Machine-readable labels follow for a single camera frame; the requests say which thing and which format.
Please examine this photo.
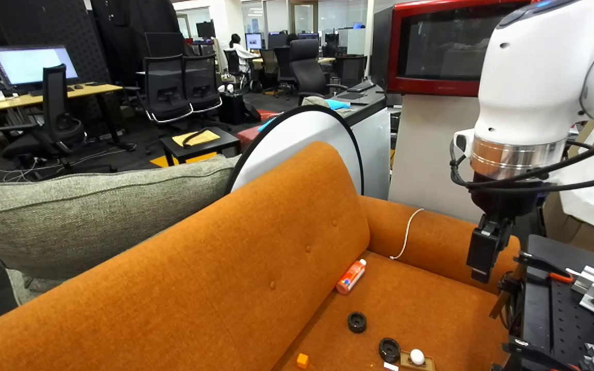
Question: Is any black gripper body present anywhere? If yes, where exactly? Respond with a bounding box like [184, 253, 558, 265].
[470, 180, 551, 228]

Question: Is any black round object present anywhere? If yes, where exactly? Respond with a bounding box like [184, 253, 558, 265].
[378, 337, 403, 366]

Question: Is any seated person in white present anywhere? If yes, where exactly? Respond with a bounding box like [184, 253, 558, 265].
[227, 31, 254, 78]

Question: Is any cardboard box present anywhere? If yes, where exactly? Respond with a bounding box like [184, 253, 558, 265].
[542, 194, 594, 265]

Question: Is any red black clamp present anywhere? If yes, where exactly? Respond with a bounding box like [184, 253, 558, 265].
[520, 253, 577, 286]

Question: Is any white cabinet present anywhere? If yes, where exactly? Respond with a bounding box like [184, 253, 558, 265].
[387, 91, 490, 225]

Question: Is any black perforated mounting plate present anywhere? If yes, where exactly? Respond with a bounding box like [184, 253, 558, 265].
[509, 233, 594, 371]

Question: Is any small wooden block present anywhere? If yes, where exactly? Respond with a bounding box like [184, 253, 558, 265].
[399, 352, 438, 371]

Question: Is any orange white tube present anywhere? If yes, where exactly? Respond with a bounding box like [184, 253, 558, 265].
[334, 259, 369, 297]

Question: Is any white counter with dark top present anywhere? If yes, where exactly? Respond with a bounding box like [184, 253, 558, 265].
[301, 91, 391, 203]

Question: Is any red black microwave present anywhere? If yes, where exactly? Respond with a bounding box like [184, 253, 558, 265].
[372, 0, 540, 100]

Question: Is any black office chair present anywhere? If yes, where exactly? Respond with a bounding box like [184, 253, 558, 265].
[0, 65, 87, 161]
[181, 54, 225, 115]
[287, 37, 332, 100]
[336, 54, 369, 90]
[141, 54, 195, 127]

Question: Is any orange fabric sofa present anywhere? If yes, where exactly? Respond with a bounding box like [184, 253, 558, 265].
[0, 140, 522, 371]

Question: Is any small black side table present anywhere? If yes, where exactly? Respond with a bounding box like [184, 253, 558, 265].
[161, 127, 243, 168]

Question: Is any yellow flat item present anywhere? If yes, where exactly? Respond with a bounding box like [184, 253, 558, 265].
[172, 129, 223, 148]

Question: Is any grey cushion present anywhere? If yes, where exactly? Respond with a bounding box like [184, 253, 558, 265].
[0, 156, 243, 326]

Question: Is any wooden office desk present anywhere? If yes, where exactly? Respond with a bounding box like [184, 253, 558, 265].
[0, 83, 126, 115]

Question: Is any computer monitor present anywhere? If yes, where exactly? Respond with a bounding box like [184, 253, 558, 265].
[0, 44, 80, 91]

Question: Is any thin white cable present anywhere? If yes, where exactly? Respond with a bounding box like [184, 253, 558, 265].
[387, 206, 425, 265]

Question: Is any small black ring bowl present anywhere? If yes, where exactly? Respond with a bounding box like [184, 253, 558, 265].
[346, 311, 369, 337]

